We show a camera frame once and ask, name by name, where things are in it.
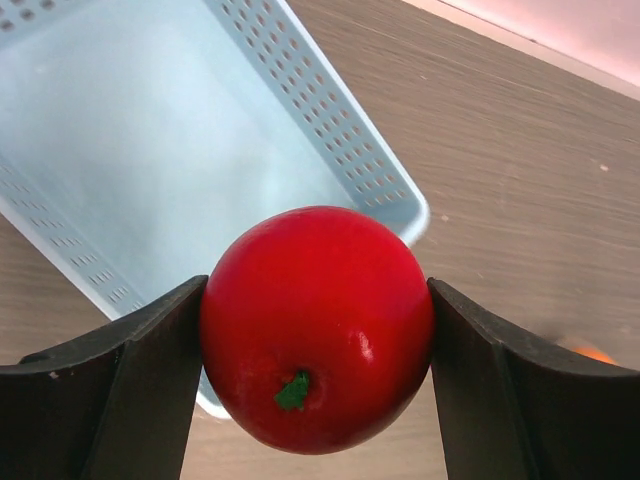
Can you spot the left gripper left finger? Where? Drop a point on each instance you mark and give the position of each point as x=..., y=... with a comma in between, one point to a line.
x=114, y=403

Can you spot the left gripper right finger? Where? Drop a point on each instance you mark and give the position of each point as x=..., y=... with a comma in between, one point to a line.
x=512, y=405

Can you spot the orange tangerine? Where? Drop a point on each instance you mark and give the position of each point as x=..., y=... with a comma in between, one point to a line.
x=596, y=354

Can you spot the red apple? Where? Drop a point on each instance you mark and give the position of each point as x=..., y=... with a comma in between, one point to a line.
x=316, y=329

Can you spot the light blue plastic basket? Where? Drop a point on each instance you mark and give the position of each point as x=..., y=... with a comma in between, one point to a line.
x=139, y=139

